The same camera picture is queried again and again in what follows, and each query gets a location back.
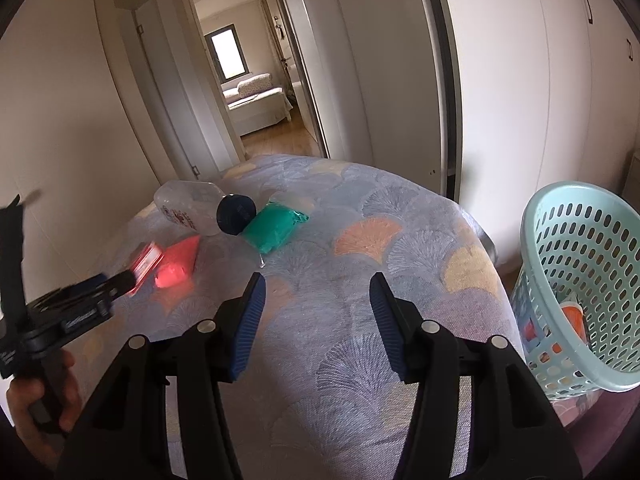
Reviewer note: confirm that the white bed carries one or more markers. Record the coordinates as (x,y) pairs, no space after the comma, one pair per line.
(260,105)

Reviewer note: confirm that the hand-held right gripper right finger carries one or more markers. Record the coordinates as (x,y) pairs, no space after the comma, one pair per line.
(387,320)

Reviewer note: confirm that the teal plastic basket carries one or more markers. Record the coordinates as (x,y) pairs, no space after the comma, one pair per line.
(612,377)

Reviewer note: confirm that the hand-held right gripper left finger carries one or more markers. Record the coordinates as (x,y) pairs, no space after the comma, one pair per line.
(247,325)

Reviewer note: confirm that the clear plastic bottle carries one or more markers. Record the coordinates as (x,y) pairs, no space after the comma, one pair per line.
(185,202)

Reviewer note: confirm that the white wardrobe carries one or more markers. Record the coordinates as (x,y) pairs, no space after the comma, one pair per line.
(525,85)

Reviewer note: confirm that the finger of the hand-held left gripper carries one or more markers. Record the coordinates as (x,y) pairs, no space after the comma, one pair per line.
(117,282)

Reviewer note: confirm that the red plastic bag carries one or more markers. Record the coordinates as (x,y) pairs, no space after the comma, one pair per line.
(532,332)

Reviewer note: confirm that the person's left hand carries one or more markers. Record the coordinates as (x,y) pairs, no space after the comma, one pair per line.
(22,402)

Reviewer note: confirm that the green plastic packet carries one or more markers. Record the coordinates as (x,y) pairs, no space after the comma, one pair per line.
(272,227)

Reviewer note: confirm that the beige curtain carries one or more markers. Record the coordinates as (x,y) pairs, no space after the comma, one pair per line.
(267,35)

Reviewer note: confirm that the dark-framed window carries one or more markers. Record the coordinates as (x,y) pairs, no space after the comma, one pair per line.
(227,52)

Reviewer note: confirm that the orange and white paper bowl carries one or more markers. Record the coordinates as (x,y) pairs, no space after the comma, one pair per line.
(575,320)

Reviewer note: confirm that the pink plastic packet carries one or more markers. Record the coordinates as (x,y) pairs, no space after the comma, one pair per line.
(175,265)

